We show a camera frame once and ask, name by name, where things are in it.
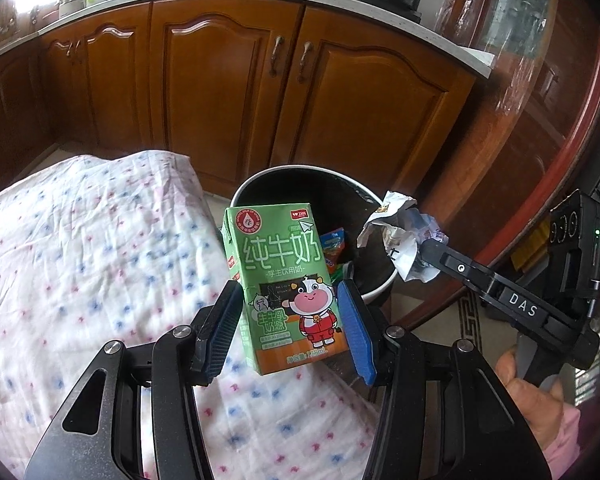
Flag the wooden lower kitchen cabinets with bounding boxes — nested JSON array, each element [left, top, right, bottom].
[[0, 0, 477, 196]]

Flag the white round trash bin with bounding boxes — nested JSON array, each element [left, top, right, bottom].
[[230, 165, 398, 307]]

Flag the floral white tablecloth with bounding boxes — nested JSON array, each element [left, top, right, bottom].
[[0, 151, 377, 479]]

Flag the red wooden door frame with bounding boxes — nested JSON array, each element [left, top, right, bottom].
[[416, 0, 600, 270]]

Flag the right hand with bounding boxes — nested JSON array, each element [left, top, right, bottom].
[[495, 346, 564, 450]]

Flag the white electric cooker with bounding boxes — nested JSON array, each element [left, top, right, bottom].
[[58, 0, 86, 18]]

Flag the gas stove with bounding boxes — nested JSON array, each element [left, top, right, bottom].
[[358, 0, 422, 24]]

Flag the white paper ball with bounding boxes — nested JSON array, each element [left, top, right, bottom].
[[356, 191, 449, 283]]

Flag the green milk carton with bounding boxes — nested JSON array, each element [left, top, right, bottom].
[[221, 203, 348, 375]]

